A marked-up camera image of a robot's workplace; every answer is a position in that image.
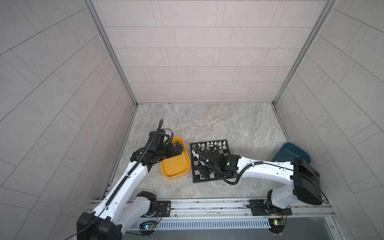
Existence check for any black white chess board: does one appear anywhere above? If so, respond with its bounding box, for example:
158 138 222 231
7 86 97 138
190 140 238 184

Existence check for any yellow plastic tray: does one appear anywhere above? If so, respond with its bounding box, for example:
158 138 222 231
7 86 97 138
160 137 191 179

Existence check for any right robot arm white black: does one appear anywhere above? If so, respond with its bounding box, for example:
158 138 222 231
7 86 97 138
192 146 329 216

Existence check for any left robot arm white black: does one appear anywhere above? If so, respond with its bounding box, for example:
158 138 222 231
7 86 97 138
75 128 184 240

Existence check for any left controller circuit board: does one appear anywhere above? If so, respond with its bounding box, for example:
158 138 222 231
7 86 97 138
139 221 157 237

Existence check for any controller circuit board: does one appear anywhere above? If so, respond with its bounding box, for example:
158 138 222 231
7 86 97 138
268 218 286 234
139 221 157 237

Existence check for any right controller circuit board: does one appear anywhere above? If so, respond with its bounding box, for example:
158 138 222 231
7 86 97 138
268 218 286 234

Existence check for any teal plastic bin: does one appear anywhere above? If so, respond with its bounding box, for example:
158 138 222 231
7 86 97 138
272 143 311 164

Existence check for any aluminium mounting rail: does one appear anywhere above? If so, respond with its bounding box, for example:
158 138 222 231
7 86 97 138
86 198 335 229

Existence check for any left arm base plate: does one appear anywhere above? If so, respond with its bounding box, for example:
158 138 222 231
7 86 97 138
144 201 172 218

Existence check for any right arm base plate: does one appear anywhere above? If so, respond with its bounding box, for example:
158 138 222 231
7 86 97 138
247 200 292 216

